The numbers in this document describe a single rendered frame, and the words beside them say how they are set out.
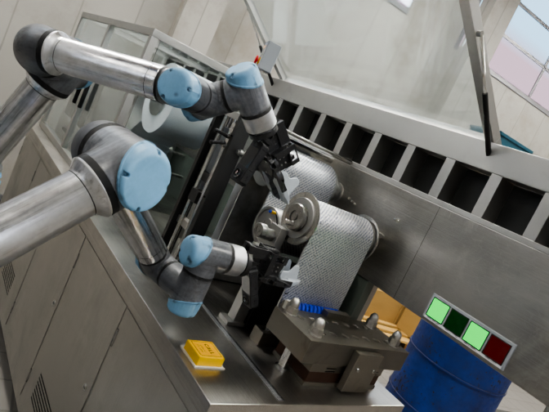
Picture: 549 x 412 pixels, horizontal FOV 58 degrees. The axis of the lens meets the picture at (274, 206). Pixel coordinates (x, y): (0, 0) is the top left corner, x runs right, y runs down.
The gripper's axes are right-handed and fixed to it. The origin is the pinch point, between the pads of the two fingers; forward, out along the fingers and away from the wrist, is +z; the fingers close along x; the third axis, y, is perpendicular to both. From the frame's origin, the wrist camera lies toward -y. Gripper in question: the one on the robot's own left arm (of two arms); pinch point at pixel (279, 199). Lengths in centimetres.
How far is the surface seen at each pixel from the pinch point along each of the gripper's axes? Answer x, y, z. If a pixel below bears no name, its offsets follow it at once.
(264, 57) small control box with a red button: 54, 35, -15
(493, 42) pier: 244, 388, 157
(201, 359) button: -18.4, -38.1, 11.3
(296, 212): 1.5, 3.7, 7.8
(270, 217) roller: 13.0, 0.6, 13.3
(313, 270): -5.2, -0.3, 22.9
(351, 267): -5.2, 11.5, 31.0
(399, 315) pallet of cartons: 198, 165, 356
